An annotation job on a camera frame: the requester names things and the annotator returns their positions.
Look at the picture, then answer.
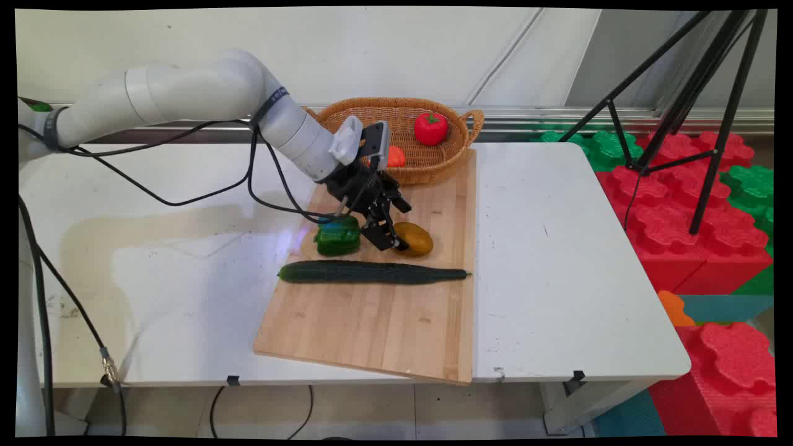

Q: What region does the white table leg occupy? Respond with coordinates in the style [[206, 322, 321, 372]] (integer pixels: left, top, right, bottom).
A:
[[538, 378, 652, 436]]

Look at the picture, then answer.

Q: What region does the woven wicker basket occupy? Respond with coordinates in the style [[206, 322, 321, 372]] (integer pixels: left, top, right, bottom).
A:
[[303, 97, 485, 187]]

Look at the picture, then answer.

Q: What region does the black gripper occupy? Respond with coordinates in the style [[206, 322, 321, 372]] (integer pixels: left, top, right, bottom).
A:
[[318, 157, 413, 252]]

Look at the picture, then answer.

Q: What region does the large red foam block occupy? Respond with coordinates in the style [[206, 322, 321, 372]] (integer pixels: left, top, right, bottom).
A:
[[594, 129, 775, 295]]

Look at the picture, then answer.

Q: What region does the long dark green cucumber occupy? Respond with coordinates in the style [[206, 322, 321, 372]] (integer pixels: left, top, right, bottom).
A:
[[277, 260, 473, 286]]

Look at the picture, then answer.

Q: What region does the green foam block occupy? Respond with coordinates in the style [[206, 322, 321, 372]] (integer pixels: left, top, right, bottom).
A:
[[719, 164, 776, 258], [528, 129, 646, 173]]

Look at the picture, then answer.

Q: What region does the green bell pepper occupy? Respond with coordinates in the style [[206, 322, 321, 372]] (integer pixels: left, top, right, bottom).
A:
[[313, 215, 362, 258]]

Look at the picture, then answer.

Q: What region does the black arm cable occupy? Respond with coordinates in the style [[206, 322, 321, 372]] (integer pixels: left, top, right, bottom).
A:
[[19, 105, 355, 225]]

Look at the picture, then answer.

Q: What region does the thick black cable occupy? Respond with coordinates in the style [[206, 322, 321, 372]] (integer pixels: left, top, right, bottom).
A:
[[19, 195, 58, 438]]

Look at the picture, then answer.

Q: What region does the red tomato toy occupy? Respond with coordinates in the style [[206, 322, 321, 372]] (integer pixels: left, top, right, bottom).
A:
[[413, 111, 449, 147]]

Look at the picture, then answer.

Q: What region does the black cable under table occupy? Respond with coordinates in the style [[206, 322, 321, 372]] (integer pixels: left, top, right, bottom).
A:
[[209, 385, 315, 441]]

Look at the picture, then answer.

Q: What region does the teal foam mat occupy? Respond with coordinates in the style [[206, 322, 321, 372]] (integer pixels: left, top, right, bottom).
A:
[[678, 294, 775, 324]]

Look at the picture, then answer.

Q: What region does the wooden cutting board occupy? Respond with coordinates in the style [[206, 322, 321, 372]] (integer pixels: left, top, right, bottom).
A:
[[253, 147, 478, 386]]

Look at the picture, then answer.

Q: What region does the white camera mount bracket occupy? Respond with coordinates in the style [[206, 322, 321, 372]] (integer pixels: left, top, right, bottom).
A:
[[328, 115, 365, 167]]

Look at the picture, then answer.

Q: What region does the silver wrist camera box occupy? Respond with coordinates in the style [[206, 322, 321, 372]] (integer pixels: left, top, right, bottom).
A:
[[361, 121, 391, 169]]

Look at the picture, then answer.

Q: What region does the yellow-brown potato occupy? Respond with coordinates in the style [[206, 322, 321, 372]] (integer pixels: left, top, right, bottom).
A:
[[394, 221, 434, 258]]

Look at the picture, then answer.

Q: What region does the black camera tripod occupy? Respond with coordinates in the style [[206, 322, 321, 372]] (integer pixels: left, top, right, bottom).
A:
[[558, 9, 770, 237]]

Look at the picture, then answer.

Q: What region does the orange foam block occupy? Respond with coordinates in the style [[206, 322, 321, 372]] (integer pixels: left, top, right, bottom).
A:
[[657, 289, 696, 328]]

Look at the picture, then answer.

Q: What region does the black cable with metal connector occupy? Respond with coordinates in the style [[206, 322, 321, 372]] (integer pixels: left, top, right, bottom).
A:
[[36, 245, 128, 438]]

